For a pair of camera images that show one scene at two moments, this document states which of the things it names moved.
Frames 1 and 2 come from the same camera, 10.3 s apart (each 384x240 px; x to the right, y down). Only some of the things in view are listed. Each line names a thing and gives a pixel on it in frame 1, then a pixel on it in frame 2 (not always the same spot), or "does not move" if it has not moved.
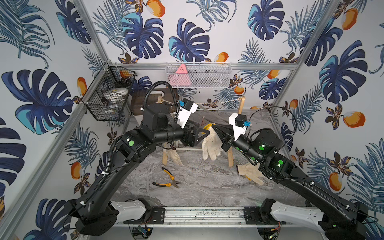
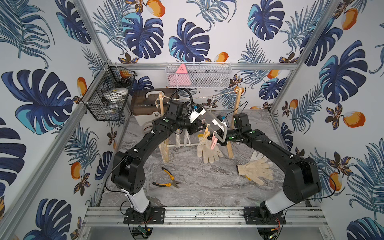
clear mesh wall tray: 198,75 does not move
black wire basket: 106,97 does not move
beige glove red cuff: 172,154 -> 164,147
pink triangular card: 181,78 does not move
